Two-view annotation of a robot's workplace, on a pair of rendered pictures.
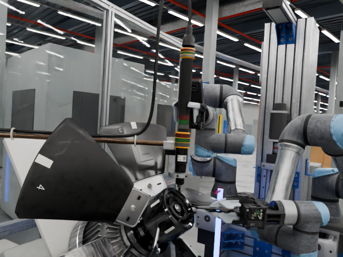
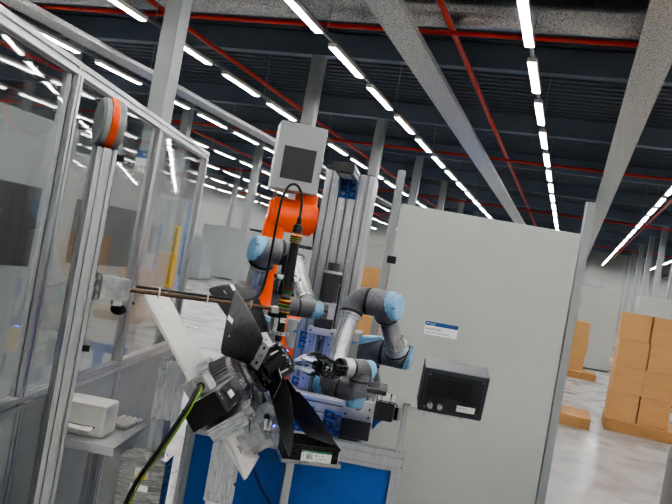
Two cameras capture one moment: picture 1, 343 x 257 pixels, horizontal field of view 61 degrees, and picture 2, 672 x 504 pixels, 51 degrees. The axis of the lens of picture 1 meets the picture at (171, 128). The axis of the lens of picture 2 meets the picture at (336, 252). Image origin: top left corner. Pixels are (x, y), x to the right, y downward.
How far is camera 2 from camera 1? 1.84 m
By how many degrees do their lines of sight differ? 27
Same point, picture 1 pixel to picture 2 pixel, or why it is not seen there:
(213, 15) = (179, 19)
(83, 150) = (243, 312)
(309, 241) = (361, 389)
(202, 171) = not seen: hidden behind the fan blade
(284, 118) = (337, 280)
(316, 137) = (372, 308)
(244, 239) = not seen: hidden behind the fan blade
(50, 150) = (232, 312)
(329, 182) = (374, 349)
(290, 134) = (352, 304)
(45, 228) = (187, 370)
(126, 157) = not seen: hidden behind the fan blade
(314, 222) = (366, 375)
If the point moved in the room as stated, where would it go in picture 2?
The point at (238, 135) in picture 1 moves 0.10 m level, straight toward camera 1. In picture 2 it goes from (310, 301) to (315, 304)
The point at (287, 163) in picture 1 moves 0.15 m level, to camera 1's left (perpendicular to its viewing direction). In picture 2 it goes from (347, 329) to (315, 325)
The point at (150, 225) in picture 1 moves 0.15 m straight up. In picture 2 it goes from (270, 367) to (278, 324)
